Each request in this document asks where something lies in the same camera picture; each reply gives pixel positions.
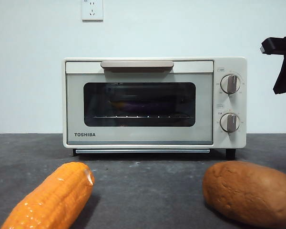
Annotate purple eggplant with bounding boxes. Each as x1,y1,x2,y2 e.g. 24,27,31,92
111,100,174,112

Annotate oven door with beige handle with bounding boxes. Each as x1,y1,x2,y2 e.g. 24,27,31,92
65,61,214,146

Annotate cream Toshiba toaster oven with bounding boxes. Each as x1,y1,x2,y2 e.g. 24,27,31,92
61,56,248,160

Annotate temperature knob with beige grip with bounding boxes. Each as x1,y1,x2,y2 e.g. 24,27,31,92
220,74,241,94

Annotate timer knob with beige grip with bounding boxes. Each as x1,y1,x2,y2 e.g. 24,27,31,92
219,113,241,133

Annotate brown potato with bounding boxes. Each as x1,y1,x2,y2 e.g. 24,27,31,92
202,160,286,222

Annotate metal crumb tray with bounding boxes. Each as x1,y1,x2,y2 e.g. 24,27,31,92
75,149,210,154

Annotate orange corn cob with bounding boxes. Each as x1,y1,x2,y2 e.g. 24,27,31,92
0,162,95,229

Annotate metal wire oven rack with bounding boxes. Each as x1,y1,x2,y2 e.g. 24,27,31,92
95,115,192,119

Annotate white wall socket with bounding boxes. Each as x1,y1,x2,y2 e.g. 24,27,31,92
82,0,104,22

